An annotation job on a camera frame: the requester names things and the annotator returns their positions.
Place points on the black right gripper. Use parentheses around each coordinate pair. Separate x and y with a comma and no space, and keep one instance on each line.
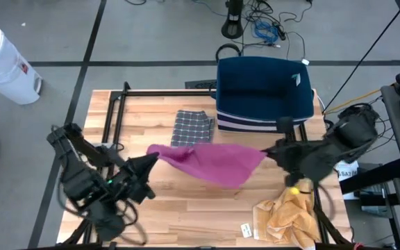
(300,159)

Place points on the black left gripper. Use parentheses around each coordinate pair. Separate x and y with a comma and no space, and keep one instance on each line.
(132,184)

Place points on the grey checked towel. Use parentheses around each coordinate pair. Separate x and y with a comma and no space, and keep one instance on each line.
(191,128)

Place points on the magenta towel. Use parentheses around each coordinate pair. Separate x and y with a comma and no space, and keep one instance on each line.
(214,163)

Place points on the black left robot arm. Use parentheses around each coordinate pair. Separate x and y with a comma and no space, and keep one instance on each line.
(78,173)

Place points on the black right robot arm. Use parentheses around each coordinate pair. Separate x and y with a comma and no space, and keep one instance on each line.
(352,132)

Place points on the orange checked towel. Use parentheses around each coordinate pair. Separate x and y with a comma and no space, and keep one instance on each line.
(283,218)

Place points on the navy white striped basket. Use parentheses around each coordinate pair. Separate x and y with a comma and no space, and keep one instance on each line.
(262,90)

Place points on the white printed paper box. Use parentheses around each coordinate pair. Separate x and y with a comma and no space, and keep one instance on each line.
(347,172)

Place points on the small white label card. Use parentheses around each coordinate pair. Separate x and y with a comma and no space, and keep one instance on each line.
(246,230)

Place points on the black floor plate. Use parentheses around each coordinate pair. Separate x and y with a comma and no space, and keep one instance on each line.
(200,84)

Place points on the black desk crossbar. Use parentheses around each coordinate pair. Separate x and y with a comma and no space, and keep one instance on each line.
(373,177)

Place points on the black pole stand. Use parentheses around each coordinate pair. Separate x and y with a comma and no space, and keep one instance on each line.
(232,27)

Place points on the white trash bin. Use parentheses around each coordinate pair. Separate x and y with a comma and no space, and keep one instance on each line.
(2,66)

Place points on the black table frame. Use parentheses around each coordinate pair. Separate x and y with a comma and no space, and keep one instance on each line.
(168,93)

